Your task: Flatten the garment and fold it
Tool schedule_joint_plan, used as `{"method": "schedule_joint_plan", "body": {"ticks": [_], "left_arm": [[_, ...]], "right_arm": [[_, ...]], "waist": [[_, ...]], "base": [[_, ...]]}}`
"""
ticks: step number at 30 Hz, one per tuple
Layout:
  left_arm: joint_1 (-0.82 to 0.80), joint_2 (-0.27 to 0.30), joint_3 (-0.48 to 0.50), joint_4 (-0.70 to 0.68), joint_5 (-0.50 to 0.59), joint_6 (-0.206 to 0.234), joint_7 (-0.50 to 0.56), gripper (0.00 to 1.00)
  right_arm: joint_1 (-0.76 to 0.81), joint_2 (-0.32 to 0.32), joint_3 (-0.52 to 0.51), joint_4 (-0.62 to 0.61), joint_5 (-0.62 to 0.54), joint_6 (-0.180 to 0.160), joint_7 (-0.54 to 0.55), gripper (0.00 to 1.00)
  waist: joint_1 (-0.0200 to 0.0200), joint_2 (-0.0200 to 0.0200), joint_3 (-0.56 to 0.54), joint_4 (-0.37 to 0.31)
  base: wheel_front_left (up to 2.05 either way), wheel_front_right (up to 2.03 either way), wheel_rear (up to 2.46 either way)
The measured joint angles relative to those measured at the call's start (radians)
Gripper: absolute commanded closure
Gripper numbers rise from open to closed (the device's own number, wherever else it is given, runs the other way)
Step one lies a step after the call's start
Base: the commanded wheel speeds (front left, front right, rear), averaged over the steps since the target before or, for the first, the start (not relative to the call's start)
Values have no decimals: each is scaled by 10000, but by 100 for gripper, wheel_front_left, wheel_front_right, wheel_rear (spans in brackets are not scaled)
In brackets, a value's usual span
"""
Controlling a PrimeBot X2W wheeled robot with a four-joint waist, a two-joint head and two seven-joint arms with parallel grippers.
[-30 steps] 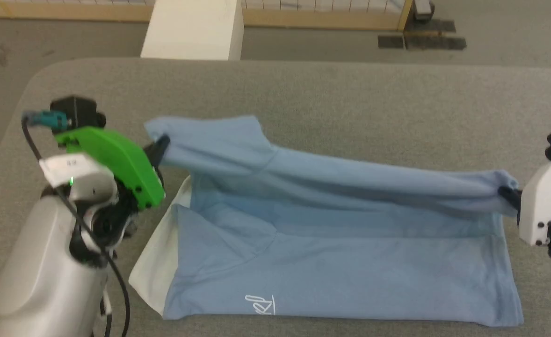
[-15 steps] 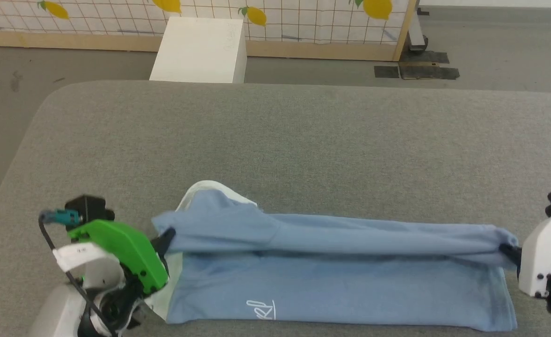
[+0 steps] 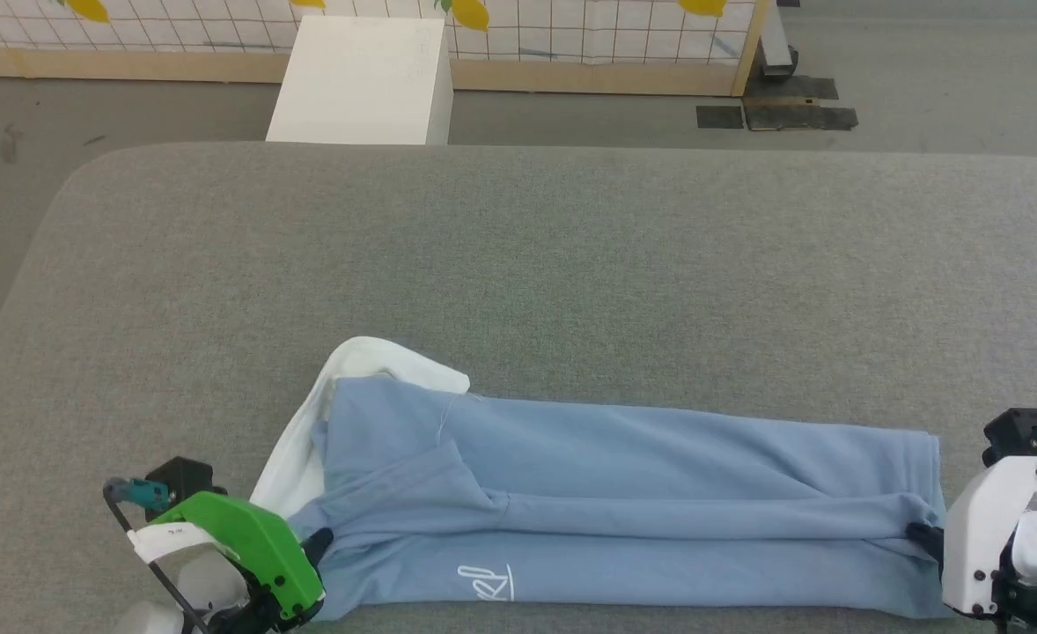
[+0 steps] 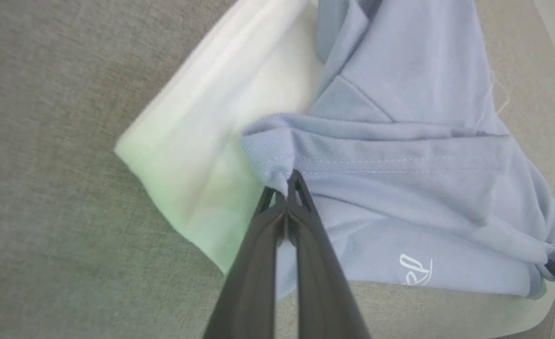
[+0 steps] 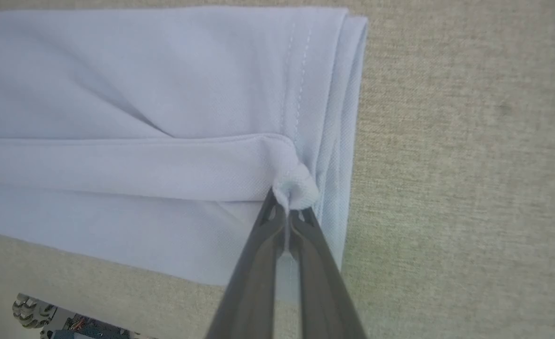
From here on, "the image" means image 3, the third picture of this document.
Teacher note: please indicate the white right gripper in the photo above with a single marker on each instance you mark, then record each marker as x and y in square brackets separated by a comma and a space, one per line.
[976, 546]

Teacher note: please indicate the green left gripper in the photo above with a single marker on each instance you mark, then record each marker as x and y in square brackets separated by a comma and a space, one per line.
[254, 537]

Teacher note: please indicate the light blue polo shirt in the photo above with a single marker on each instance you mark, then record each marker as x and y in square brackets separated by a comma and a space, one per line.
[615, 493]

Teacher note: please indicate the large black floor tape patch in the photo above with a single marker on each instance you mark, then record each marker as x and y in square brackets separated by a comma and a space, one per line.
[800, 114]

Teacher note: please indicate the white rectangular box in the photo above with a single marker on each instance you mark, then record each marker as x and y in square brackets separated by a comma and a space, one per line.
[360, 84]

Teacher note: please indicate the small black floor tape patch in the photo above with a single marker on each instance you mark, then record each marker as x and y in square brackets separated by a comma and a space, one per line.
[719, 117]

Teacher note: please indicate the grey wheeled metal base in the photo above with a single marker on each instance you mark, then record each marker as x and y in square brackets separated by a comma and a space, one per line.
[774, 53]

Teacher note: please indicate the wooden framed grid screen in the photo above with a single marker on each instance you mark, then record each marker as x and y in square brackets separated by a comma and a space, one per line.
[571, 77]

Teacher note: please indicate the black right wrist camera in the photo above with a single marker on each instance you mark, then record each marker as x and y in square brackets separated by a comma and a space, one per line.
[1016, 433]

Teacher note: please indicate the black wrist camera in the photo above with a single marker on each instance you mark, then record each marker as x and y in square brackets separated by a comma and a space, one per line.
[1016, 433]
[186, 480]

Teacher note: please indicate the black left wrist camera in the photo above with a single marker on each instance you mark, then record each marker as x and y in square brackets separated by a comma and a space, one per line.
[186, 480]

